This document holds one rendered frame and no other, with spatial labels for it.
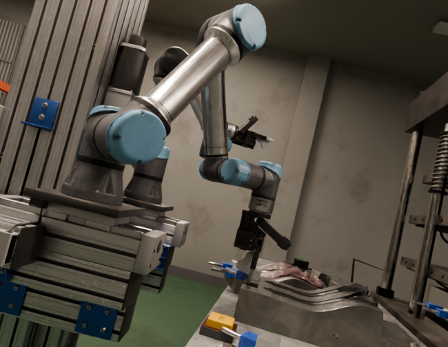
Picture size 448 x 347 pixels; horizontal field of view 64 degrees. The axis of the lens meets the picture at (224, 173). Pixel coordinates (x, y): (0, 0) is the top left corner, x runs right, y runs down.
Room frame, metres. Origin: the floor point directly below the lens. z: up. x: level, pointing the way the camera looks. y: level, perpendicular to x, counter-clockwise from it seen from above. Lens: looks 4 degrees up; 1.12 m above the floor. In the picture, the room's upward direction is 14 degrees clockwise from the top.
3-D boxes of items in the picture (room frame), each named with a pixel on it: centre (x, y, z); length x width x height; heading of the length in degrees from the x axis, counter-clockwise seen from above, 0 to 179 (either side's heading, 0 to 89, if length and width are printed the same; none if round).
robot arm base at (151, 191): (1.40, 0.29, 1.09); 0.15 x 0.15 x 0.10
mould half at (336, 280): (1.45, -0.37, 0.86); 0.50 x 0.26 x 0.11; 97
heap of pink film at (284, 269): (1.45, -0.36, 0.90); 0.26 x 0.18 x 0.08; 97
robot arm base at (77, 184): (0.91, 0.31, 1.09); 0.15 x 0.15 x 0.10
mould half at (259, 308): (1.09, -0.39, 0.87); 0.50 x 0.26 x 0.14; 80
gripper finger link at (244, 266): (1.07, -0.13, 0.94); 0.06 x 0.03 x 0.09; 80
